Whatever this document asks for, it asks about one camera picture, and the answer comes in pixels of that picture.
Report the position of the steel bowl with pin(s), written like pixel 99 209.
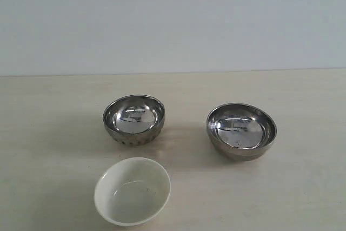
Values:
pixel 134 120
pixel 240 132

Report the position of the white ceramic bowl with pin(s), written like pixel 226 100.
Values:
pixel 132 192

